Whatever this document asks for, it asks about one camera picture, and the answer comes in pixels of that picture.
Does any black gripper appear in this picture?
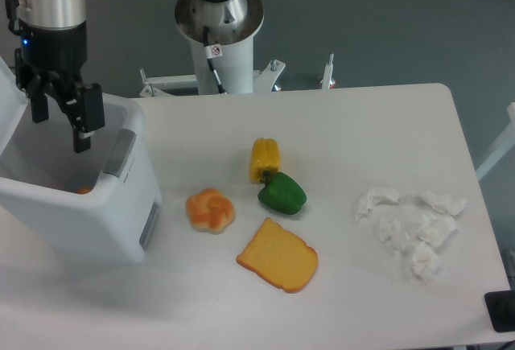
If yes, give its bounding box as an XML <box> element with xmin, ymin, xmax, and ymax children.
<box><xmin>16</xmin><ymin>22</ymin><xmax>105</xmax><ymax>153</ymax></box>

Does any orange knotted bread roll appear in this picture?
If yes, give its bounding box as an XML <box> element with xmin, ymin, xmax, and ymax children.
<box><xmin>76</xmin><ymin>187</ymin><xmax>92</xmax><ymax>195</ymax></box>

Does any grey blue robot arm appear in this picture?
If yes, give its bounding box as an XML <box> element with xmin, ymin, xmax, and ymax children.
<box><xmin>5</xmin><ymin>0</ymin><xmax>105</xmax><ymax>153</ymax></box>

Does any white trash can lid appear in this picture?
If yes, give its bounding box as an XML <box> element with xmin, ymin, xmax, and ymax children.
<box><xmin>0</xmin><ymin>59</ymin><xmax>27</xmax><ymax>152</ymax></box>

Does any white trash can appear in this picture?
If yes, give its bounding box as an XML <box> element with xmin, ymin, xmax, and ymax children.
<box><xmin>1</xmin><ymin>95</ymin><xmax>162</xmax><ymax>263</ymax></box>

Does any round knotted bread roll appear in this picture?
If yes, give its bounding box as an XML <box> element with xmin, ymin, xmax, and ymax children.
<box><xmin>185</xmin><ymin>188</ymin><xmax>236</xmax><ymax>234</ymax></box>

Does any square toast bread slice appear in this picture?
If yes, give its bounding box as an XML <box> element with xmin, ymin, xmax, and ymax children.
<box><xmin>236</xmin><ymin>217</ymin><xmax>319</xmax><ymax>293</ymax></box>

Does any yellow bell pepper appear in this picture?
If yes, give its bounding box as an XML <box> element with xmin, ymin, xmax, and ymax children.
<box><xmin>249</xmin><ymin>138</ymin><xmax>281</xmax><ymax>183</ymax></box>

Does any green bell pepper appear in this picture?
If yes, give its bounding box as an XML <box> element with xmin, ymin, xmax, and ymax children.
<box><xmin>257</xmin><ymin>171</ymin><xmax>307</xmax><ymax>215</ymax></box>

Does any crumpled white tissue middle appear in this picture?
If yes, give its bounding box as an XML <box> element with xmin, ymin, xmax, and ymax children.
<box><xmin>418</xmin><ymin>213</ymin><xmax>457</xmax><ymax>248</ymax></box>

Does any crumpled white tissue bottom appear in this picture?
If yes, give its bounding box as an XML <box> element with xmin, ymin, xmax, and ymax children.
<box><xmin>410</xmin><ymin>241</ymin><xmax>440</xmax><ymax>283</ymax></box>

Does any crumpled white tissue top right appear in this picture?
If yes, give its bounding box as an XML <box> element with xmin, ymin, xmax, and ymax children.
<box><xmin>418</xmin><ymin>189</ymin><xmax>468</xmax><ymax>217</ymax></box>

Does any black device at edge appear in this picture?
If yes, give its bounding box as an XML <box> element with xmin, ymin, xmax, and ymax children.
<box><xmin>484</xmin><ymin>290</ymin><xmax>514</xmax><ymax>332</ymax></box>

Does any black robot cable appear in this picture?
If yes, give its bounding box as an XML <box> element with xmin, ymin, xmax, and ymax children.
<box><xmin>202</xmin><ymin>26</ymin><xmax>229</xmax><ymax>95</ymax></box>

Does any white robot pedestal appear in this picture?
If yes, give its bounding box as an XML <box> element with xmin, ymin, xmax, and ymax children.
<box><xmin>189</xmin><ymin>38</ymin><xmax>253</xmax><ymax>95</ymax></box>

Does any white pedestal base frame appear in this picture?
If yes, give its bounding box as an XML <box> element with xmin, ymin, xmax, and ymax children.
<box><xmin>138</xmin><ymin>52</ymin><xmax>337</xmax><ymax>99</ymax></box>

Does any white frame at right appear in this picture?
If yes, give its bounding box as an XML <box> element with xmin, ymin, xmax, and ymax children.
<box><xmin>476</xmin><ymin>102</ymin><xmax>514</xmax><ymax>181</ymax></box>

